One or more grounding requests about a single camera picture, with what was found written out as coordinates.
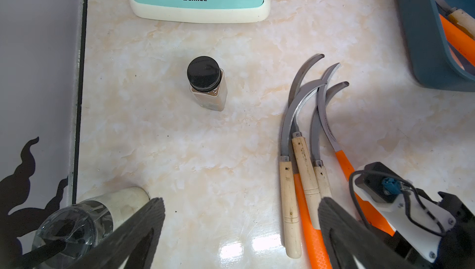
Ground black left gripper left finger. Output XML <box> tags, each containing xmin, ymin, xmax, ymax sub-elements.
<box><xmin>70</xmin><ymin>198</ymin><xmax>165</xmax><ymax>269</ymax></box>

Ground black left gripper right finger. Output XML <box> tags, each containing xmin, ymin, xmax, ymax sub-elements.
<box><xmin>318</xmin><ymin>197</ymin><xmax>412</xmax><ymax>269</ymax></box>

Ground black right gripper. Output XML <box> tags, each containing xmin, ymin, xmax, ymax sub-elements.
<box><xmin>385</xmin><ymin>192</ymin><xmax>475</xmax><ymax>269</ymax></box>

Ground wooden handle sickle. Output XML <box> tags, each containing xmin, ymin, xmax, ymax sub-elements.
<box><xmin>288</xmin><ymin>54</ymin><xmax>325</xmax><ymax>229</ymax></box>
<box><xmin>279</xmin><ymin>80</ymin><xmax>325</xmax><ymax>259</ymax></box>
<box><xmin>435</xmin><ymin>0</ymin><xmax>475</xmax><ymax>39</ymax></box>

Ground teal plastic storage box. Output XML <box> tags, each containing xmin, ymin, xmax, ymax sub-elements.
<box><xmin>397</xmin><ymin>0</ymin><xmax>475</xmax><ymax>92</ymax></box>

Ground orange handle sickle boxed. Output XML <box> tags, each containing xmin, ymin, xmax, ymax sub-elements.
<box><xmin>439</xmin><ymin>14</ymin><xmax>475</xmax><ymax>71</ymax></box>

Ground clear glass jar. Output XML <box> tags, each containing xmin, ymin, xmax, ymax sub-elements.
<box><xmin>32</xmin><ymin>187</ymin><xmax>150</xmax><ymax>269</ymax></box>

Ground black lid spice jar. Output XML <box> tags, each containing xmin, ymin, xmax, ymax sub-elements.
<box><xmin>187</xmin><ymin>56</ymin><xmax>228</xmax><ymax>111</ymax></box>

